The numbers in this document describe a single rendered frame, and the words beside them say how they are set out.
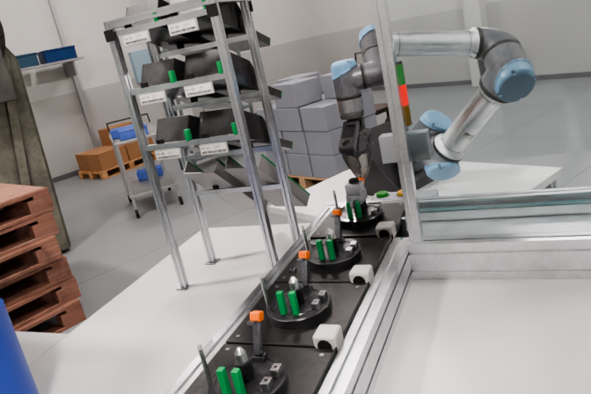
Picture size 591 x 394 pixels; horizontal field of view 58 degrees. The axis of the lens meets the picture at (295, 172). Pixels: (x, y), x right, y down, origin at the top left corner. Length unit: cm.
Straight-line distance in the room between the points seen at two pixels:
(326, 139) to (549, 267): 370
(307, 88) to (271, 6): 646
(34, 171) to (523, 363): 465
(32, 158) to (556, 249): 456
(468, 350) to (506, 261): 30
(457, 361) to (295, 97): 414
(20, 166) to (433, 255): 430
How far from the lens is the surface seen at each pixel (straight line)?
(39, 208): 371
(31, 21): 938
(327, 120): 487
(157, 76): 156
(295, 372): 100
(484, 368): 113
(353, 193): 154
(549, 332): 123
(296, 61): 1175
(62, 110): 935
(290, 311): 114
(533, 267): 140
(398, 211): 160
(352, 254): 133
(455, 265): 141
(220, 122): 148
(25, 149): 525
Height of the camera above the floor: 154
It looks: 15 degrees down
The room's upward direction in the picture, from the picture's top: 12 degrees counter-clockwise
